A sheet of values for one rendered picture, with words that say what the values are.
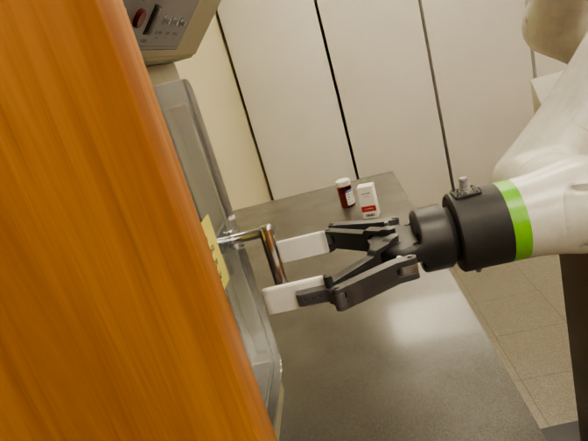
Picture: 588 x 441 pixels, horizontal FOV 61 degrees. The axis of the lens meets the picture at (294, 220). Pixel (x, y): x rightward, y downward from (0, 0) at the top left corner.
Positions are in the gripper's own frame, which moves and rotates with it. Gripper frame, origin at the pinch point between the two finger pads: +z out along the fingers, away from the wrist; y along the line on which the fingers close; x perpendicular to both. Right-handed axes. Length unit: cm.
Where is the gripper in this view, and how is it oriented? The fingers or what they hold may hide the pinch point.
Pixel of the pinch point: (280, 272)
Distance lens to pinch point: 60.7
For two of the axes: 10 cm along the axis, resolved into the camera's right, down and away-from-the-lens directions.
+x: 2.6, 9.2, 3.0
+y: -0.5, 3.3, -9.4
